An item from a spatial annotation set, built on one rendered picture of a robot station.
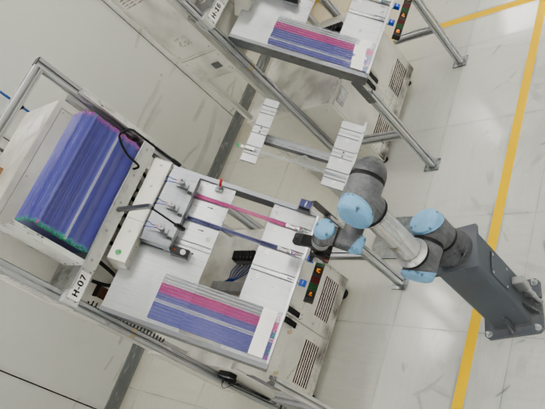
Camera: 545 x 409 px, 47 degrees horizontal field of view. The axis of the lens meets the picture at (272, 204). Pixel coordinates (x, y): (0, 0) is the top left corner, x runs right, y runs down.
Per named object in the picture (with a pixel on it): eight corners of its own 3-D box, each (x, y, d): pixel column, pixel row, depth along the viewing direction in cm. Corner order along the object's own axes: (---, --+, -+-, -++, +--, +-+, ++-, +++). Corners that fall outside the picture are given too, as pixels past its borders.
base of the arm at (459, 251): (471, 227, 233) (459, 214, 227) (473, 262, 225) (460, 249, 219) (435, 237, 242) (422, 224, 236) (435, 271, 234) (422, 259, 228)
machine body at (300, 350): (355, 284, 332) (282, 227, 296) (315, 414, 304) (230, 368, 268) (270, 281, 378) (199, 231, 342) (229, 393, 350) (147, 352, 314)
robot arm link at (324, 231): (333, 240, 223) (311, 232, 224) (330, 251, 233) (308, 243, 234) (340, 221, 226) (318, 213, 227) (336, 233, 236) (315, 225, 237)
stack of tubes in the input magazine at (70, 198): (141, 145, 260) (89, 106, 244) (87, 253, 240) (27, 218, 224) (125, 149, 269) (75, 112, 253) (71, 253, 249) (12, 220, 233)
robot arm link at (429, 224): (459, 222, 225) (442, 203, 218) (449, 256, 221) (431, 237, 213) (431, 222, 234) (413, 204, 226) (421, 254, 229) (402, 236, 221)
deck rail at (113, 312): (268, 367, 246) (268, 364, 240) (266, 372, 245) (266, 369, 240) (104, 307, 254) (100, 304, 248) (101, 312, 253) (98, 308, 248)
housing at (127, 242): (176, 177, 281) (172, 161, 268) (130, 274, 261) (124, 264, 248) (160, 171, 282) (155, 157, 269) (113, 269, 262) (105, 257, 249)
